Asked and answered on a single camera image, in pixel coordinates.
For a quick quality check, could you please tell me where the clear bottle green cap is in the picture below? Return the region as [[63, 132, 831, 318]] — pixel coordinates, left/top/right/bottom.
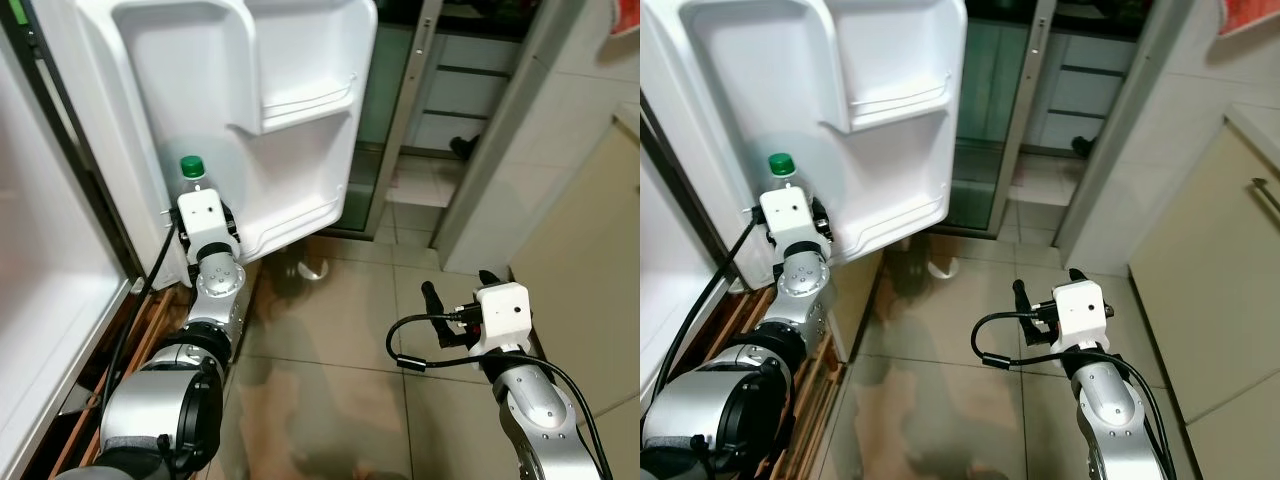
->
[[766, 151, 802, 198], [177, 154, 212, 202]]

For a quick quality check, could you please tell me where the fridge door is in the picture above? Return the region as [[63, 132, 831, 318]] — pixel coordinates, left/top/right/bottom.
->
[[640, 0, 969, 269], [34, 0, 380, 293]]

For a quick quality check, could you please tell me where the white fridge body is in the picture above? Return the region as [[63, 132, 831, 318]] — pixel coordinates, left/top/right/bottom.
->
[[640, 95, 743, 403], [0, 0, 141, 480]]

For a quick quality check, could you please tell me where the beige cabinet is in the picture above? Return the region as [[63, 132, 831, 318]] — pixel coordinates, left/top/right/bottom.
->
[[1128, 100, 1280, 480], [508, 105, 641, 480]]

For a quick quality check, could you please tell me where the wooden wine rack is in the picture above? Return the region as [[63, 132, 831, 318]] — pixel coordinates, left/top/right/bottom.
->
[[45, 262, 263, 480], [730, 262, 853, 480]]

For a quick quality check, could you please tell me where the green glass sliding door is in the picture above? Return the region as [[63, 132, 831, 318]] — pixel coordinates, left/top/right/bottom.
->
[[943, 20, 1033, 239], [343, 20, 418, 239]]

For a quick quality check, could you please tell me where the grey drawer cabinet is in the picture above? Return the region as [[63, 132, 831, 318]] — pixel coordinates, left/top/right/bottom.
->
[[1028, 28, 1163, 153], [408, 28, 543, 153]]

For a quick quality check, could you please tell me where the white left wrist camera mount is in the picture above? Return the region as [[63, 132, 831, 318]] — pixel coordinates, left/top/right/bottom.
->
[[174, 189, 242, 263], [757, 186, 827, 264]]

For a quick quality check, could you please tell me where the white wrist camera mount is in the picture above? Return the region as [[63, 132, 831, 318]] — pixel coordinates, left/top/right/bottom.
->
[[174, 189, 242, 263], [1049, 279, 1112, 352], [469, 282, 534, 354], [757, 186, 827, 264]]

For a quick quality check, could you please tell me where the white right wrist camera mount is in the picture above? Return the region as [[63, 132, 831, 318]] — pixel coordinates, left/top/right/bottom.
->
[[469, 282, 534, 354], [1049, 279, 1112, 352]]

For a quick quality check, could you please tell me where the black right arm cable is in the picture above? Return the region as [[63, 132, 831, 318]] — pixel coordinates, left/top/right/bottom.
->
[[969, 310, 1178, 480], [386, 313, 613, 480]]

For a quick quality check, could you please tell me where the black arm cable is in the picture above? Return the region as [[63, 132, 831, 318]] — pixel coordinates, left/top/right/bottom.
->
[[969, 310, 1178, 480], [650, 207, 767, 403], [386, 313, 613, 480], [98, 222, 183, 426]]

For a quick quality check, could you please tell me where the aluminium door frame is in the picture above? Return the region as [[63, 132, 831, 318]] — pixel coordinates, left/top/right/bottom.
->
[[430, 0, 593, 273], [1054, 0, 1217, 273]]

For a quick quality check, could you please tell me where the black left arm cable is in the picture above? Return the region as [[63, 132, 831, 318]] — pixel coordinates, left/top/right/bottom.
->
[[98, 222, 183, 426], [650, 207, 767, 403]]

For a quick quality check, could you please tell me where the metal cabinet handle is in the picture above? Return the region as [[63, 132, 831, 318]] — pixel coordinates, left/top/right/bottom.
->
[[1249, 177, 1280, 217]]

